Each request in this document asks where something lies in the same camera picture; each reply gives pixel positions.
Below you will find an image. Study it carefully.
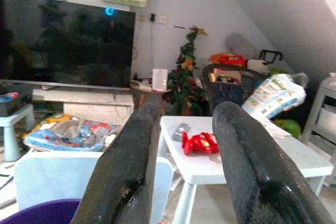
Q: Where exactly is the white television console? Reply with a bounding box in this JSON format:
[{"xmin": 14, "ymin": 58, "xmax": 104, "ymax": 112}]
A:
[{"xmin": 31, "ymin": 87, "xmax": 134, "ymax": 126}]

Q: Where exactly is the grey remote control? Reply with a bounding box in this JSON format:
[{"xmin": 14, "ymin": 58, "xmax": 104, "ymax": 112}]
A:
[{"xmin": 172, "ymin": 122, "xmax": 192, "ymax": 142}]

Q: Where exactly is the small pale blue stool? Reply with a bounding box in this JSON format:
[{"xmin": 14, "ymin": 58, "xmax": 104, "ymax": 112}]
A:
[{"xmin": 0, "ymin": 103, "xmax": 36, "ymax": 162}]

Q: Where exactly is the white printed diaper pack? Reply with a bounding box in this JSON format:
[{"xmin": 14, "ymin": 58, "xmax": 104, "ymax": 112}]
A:
[{"xmin": 241, "ymin": 73, "xmax": 308, "ymax": 120}]

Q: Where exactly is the crumpled red wrapper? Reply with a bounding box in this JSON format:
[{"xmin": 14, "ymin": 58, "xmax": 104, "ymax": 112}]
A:
[{"xmin": 182, "ymin": 131, "xmax": 220, "ymax": 156}]

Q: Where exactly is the purple rubbish bin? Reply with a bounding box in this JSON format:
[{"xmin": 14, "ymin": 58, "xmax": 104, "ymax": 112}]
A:
[{"xmin": 0, "ymin": 199, "xmax": 82, "ymax": 224}]

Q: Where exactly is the white upright box device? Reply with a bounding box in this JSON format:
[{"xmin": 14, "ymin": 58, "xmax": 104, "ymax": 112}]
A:
[{"xmin": 152, "ymin": 68, "xmax": 169, "ymax": 92}]

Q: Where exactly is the navy blue bag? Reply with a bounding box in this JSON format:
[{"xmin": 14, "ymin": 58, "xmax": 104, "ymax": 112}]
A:
[{"xmin": 212, "ymin": 82, "xmax": 245, "ymax": 109}]

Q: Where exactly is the black storage box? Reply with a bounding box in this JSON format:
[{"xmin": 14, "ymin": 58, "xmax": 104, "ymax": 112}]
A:
[{"xmin": 0, "ymin": 83, "xmax": 34, "ymax": 117}]

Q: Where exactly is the red plastic toy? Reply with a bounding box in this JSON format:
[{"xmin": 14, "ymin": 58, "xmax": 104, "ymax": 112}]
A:
[{"xmin": 211, "ymin": 54, "xmax": 249, "ymax": 68}]

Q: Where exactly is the grey tiered storage trolley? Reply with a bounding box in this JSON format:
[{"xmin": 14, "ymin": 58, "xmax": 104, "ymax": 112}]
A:
[{"xmin": 301, "ymin": 73, "xmax": 336, "ymax": 156}]

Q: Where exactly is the small decorated christmas tree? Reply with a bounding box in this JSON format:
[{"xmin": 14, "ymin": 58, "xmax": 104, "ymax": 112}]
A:
[{"xmin": 164, "ymin": 26, "xmax": 211, "ymax": 116}]

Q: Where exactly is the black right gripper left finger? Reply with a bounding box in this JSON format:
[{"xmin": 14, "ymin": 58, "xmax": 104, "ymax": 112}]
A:
[{"xmin": 71, "ymin": 102, "xmax": 161, "ymax": 224}]

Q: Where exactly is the large black flat television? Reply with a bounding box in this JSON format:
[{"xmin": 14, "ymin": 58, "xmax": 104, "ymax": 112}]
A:
[{"xmin": 0, "ymin": 0, "xmax": 137, "ymax": 89}]

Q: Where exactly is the printed paper sheet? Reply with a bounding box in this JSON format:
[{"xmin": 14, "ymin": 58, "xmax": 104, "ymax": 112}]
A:
[{"xmin": 259, "ymin": 118, "xmax": 292, "ymax": 140}]

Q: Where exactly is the black bag handle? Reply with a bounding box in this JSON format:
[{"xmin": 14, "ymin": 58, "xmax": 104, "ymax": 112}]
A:
[{"xmin": 258, "ymin": 49, "xmax": 283, "ymax": 63}]

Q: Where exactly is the green plastic toy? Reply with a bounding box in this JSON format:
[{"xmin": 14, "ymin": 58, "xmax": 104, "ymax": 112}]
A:
[{"xmin": 272, "ymin": 119, "xmax": 302, "ymax": 138}]

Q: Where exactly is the round wooden side table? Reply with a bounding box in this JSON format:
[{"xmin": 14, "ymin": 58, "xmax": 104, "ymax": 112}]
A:
[{"xmin": 130, "ymin": 83, "xmax": 173, "ymax": 116}]

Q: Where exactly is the colourful baby play mat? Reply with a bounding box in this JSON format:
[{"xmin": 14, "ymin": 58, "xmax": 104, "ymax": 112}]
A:
[{"xmin": 22, "ymin": 113, "xmax": 123, "ymax": 153}]

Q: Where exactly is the white low kids table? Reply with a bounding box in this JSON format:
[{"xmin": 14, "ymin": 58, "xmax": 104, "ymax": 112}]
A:
[{"xmin": 159, "ymin": 115, "xmax": 334, "ymax": 224}]

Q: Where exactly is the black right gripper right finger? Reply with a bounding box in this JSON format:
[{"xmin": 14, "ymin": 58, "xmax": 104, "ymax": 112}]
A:
[{"xmin": 212, "ymin": 102, "xmax": 334, "ymax": 224}]

